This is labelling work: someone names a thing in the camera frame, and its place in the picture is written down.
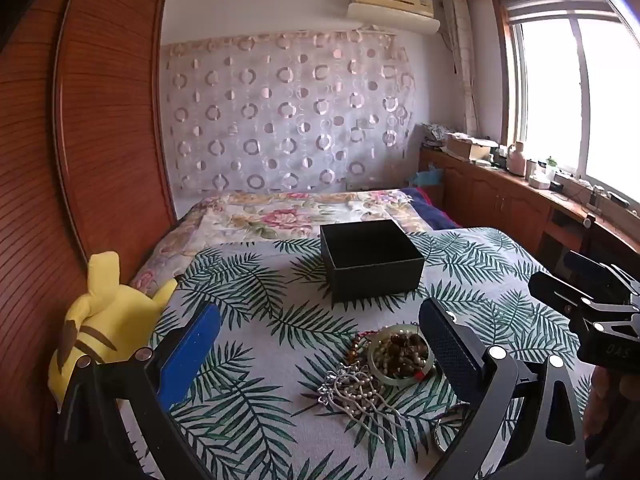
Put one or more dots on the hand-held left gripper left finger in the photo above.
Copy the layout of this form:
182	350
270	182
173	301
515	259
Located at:
192	355

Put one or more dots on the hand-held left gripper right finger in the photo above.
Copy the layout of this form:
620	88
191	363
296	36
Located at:
447	345

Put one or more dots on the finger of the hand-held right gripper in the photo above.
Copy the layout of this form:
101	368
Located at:
550	286
584	263

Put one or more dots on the black box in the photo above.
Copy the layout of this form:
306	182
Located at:
372	265

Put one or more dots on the person's right hand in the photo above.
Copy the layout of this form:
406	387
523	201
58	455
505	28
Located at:
625	391

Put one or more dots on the pale green jade bangle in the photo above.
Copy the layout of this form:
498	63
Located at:
380	373

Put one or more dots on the leaf print cloth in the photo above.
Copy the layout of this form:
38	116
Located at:
280	340

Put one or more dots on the wooden side cabinet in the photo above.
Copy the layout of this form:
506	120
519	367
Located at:
505	205

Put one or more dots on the silver bangle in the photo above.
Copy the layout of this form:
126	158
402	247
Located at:
442	440

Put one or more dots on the yellow plush toy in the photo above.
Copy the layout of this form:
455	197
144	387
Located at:
100	325

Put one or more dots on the green cap bottle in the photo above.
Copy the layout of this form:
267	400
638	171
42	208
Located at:
550	169

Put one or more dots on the silver hair comb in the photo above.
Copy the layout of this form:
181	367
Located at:
350	402

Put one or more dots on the pink kettle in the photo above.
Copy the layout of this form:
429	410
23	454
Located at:
516	160

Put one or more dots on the dark blue blanket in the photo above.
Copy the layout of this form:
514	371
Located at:
435	210

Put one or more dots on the floral bedspread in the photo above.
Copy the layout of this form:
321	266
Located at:
260	217

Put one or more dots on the cardboard box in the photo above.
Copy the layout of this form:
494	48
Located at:
470	146

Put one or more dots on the teal paper bag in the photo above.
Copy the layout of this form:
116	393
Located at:
427	177

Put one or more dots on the pile of patterned papers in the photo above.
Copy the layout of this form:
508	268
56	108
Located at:
435	135

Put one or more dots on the patterned window curtain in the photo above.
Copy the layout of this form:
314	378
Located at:
462	60

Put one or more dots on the beige air conditioner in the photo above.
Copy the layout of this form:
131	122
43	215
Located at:
395	2

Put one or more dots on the window with wooden frame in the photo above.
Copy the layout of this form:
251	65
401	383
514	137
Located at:
575	100

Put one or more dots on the circle pattern wall drape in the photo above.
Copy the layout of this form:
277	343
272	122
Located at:
290	110

